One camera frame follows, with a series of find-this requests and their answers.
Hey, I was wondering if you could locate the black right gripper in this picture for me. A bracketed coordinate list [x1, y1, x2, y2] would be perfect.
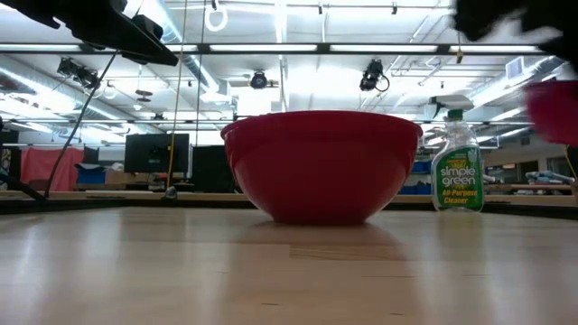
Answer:
[452, 0, 578, 76]

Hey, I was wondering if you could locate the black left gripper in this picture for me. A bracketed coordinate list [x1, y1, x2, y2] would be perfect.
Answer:
[51, 0, 180, 68]

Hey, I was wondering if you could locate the pink-red plastic bowl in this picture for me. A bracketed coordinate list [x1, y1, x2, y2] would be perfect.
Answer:
[525, 79, 578, 146]

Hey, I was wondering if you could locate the large red plastic bowl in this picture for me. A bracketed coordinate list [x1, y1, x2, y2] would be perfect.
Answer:
[220, 109, 424, 227]

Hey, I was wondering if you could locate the black ceiling spotlight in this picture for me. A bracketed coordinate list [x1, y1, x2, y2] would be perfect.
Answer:
[56, 57, 101, 89]

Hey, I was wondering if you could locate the black computer monitor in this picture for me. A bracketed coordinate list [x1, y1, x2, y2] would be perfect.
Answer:
[124, 133, 191, 174]

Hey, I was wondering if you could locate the round black ceiling fixture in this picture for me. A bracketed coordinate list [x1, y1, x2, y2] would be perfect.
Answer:
[249, 70, 269, 90]

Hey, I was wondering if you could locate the light blue machine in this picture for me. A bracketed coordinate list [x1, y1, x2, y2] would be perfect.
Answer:
[525, 170, 575, 185]

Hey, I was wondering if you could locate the blue storage box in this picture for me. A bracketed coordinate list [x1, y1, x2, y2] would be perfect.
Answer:
[75, 162, 107, 185]

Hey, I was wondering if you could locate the dark cabinet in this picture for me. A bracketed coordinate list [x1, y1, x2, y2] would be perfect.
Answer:
[191, 144, 238, 194]

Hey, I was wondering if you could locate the red hanging cloth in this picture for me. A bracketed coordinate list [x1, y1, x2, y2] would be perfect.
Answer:
[20, 146, 86, 192]

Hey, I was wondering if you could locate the clear green-label spray bottle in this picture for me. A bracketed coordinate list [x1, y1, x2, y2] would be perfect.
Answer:
[430, 94, 486, 213]

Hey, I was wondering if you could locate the dark equipment rack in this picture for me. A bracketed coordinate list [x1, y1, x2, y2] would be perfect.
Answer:
[0, 117, 23, 181]

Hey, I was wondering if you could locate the thin yellow hanging cord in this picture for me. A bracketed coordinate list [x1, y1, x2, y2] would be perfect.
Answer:
[165, 0, 189, 190]

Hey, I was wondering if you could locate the white hanging ring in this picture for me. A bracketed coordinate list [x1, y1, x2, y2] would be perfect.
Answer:
[204, 4, 229, 33]

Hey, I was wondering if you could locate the thin black hanging cable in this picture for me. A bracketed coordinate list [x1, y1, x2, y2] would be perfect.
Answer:
[43, 49, 120, 200]

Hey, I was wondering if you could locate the black overhead frame beam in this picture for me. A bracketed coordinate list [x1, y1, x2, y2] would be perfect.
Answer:
[0, 42, 547, 57]

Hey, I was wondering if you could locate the black ceiling-mounted camera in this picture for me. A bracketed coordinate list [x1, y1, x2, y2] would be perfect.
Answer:
[359, 58, 391, 93]

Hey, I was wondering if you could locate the black diagonal frame strut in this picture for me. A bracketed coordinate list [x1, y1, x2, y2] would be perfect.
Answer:
[0, 173, 48, 202]

